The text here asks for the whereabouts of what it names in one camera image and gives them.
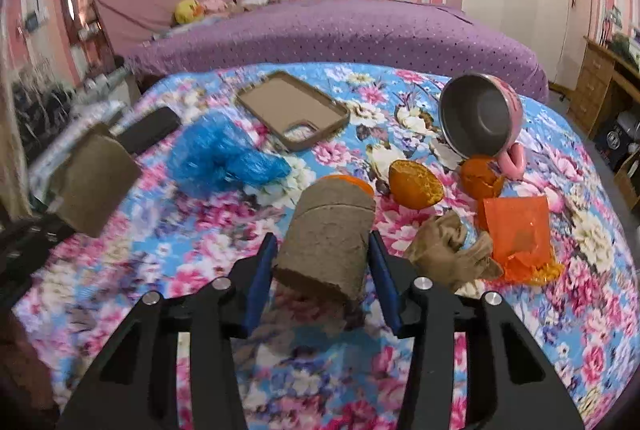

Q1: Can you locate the blue plastic bag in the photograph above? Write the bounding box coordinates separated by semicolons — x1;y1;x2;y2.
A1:
167;117;292;198

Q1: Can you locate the brown cardboard tube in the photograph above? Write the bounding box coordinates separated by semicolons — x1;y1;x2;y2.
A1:
49;133;144;239
274;183;377;318

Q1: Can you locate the brown phone case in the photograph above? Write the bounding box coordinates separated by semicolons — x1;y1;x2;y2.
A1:
234;70;351;154

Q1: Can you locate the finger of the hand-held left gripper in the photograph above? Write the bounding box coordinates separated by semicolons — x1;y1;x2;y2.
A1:
0;210;72;252

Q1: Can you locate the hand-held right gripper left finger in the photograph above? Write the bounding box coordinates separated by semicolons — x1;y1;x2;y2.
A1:
55;233;278;430

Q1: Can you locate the wooden desk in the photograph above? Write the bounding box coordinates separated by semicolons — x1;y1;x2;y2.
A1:
567;35;640;139

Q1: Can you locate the purple bed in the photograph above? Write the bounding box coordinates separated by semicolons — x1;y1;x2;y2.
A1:
122;0;551;104

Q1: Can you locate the orange plastic bag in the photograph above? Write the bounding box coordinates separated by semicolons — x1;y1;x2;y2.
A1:
476;195;566;287

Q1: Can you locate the pink metal mug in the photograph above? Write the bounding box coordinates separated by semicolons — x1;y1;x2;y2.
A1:
438;73;526;181

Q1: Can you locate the brown paper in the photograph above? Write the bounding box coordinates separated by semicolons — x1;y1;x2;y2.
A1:
403;209;504;295

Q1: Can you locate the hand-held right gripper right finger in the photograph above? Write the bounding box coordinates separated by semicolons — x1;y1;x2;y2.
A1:
369;231;587;430

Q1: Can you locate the yellow duck plush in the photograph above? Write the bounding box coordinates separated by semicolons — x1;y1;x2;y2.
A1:
173;0;206;26

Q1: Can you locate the black bag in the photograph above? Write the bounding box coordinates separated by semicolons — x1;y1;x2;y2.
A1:
596;119;640;163

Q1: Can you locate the black smartphone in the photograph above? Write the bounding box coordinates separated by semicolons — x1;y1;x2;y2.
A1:
117;106;182;156

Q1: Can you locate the white wardrobe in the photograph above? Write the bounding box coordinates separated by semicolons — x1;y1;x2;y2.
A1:
459;0;597;92

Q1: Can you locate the pink covered headboard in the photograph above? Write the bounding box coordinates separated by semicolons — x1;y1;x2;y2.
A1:
93;0;262;57

